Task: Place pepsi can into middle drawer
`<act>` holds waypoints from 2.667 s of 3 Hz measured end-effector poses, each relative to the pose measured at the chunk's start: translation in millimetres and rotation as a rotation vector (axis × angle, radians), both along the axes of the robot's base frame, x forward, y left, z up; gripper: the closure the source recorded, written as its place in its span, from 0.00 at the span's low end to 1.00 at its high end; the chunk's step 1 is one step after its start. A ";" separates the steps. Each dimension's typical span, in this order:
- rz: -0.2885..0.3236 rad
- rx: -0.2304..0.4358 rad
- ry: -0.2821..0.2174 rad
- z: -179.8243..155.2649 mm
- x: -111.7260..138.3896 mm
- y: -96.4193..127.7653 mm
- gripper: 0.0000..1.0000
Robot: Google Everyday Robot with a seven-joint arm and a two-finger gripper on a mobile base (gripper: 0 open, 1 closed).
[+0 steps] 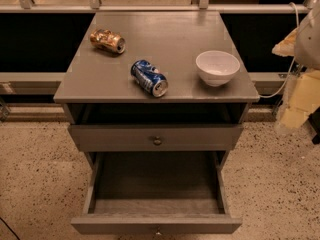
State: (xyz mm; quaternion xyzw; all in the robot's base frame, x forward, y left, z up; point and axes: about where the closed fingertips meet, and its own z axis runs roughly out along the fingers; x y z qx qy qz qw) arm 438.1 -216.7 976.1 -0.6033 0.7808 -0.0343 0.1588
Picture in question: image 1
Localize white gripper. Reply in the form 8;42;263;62
272;29;320;131

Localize blue pepsi can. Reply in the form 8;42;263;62
130;60;168;97

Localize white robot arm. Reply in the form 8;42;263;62
272;4;320;129

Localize brass drawer knob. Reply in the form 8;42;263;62
153;137;162;146

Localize grey wooden drawer cabinet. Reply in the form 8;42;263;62
53;10;261;172

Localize closed grey top drawer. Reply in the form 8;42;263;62
68;125;243;152

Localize gold crushed soda can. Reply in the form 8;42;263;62
90;29;126;54

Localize open grey middle drawer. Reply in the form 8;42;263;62
71;151;242;235

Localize white bowl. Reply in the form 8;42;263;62
196;50;240;87

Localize metal railing bar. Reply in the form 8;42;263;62
0;4;309;14

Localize black floor cable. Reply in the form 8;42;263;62
0;217;21;240

